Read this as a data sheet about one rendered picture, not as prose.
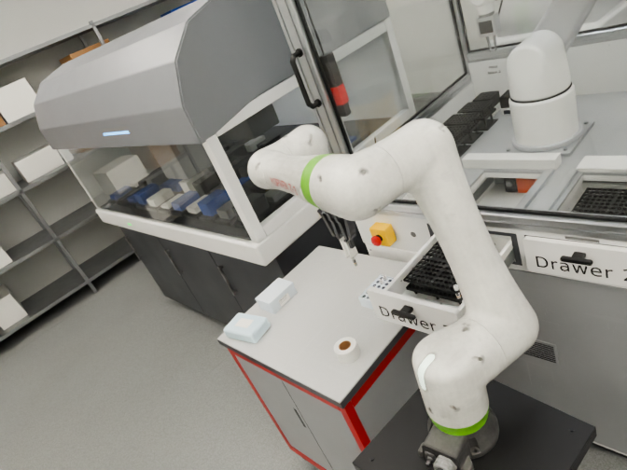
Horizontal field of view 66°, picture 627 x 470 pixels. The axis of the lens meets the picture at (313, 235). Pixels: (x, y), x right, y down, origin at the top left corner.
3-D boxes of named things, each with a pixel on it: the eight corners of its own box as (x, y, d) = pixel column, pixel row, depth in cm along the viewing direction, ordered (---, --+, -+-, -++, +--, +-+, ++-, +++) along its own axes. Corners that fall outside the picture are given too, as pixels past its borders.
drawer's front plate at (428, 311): (465, 345, 121) (455, 313, 116) (376, 317, 142) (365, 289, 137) (468, 340, 122) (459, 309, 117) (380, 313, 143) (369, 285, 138)
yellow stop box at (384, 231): (389, 248, 166) (383, 231, 163) (373, 245, 172) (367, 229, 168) (397, 240, 169) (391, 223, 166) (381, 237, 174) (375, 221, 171)
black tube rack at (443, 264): (462, 310, 129) (457, 292, 126) (409, 296, 142) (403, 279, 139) (498, 260, 141) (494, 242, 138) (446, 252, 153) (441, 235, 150)
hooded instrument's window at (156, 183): (254, 244, 192) (202, 143, 171) (98, 209, 321) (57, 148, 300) (409, 117, 250) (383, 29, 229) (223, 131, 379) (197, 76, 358)
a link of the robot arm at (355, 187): (412, 204, 88) (393, 144, 83) (358, 239, 84) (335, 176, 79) (359, 192, 104) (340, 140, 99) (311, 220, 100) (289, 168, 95)
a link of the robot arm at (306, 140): (327, 118, 124) (306, 116, 133) (287, 141, 121) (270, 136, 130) (344, 165, 131) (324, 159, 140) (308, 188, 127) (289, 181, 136)
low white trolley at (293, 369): (412, 546, 163) (340, 402, 128) (295, 463, 208) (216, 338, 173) (490, 416, 193) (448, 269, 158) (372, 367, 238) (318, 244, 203)
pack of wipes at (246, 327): (272, 324, 168) (267, 315, 165) (256, 345, 162) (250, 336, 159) (243, 320, 177) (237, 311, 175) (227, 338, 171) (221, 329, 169)
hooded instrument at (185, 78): (332, 396, 232) (139, 22, 149) (160, 309, 366) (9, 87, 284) (454, 250, 293) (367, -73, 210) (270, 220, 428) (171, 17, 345)
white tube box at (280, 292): (274, 314, 172) (269, 304, 170) (260, 309, 179) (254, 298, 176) (298, 292, 179) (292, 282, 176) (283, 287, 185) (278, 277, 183)
